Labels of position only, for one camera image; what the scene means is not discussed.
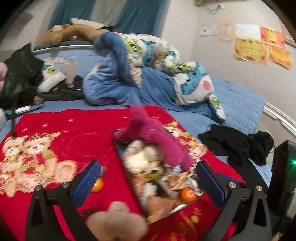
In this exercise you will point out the dark garment near pillow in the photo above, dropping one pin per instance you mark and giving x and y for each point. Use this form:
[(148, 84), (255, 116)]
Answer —
[(62, 91)]

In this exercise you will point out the black clothing on bed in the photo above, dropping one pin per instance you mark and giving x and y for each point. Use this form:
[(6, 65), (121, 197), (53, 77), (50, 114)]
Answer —
[(237, 146)]

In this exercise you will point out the black puffer jacket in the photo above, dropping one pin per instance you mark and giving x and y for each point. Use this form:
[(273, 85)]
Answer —
[(22, 79)]

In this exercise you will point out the blue bed sheet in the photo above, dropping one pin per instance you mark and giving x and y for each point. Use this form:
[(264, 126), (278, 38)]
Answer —
[(242, 107)]

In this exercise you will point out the brown plush dog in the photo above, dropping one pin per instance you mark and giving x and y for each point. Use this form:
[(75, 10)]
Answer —
[(60, 33)]

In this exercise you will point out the beige small teddy plush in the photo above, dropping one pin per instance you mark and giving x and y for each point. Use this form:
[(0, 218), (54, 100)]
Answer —
[(117, 223)]

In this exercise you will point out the teal curtain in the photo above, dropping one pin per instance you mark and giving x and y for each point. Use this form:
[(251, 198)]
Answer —
[(143, 17)]

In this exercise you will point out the orange tangerine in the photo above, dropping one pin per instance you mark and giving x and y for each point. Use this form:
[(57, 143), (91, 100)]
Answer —
[(97, 187), (188, 195)]

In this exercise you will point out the cartoon print pillow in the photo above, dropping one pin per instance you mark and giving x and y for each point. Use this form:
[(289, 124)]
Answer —
[(52, 73)]

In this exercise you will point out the red teddy bear blanket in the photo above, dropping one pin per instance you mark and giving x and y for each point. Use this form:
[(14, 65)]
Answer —
[(85, 135)]

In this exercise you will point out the orange tangerine in box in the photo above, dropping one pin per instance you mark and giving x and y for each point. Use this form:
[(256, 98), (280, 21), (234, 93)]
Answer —
[(188, 195)]

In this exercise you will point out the magenta plush toy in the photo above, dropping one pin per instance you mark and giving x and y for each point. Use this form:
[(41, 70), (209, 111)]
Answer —
[(142, 127)]

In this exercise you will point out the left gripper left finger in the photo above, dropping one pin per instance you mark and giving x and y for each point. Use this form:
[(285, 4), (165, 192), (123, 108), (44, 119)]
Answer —
[(83, 183)]

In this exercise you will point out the orange wall certificates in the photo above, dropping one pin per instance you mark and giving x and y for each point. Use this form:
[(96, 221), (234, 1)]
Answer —
[(257, 44)]

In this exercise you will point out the black cardboard box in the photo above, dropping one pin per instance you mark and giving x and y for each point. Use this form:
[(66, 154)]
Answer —
[(158, 189)]

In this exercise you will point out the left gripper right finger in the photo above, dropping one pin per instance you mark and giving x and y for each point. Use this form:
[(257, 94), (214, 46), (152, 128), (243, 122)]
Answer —
[(212, 183)]

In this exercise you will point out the white patterned plush toy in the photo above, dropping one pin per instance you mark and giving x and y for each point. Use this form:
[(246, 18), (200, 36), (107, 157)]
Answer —
[(139, 156)]

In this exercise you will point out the blue cartoon monster duvet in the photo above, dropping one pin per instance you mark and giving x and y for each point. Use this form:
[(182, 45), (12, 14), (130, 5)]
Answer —
[(138, 69)]

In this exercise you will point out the pink quilted garment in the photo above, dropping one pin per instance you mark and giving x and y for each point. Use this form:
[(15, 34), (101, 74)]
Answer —
[(3, 71)]

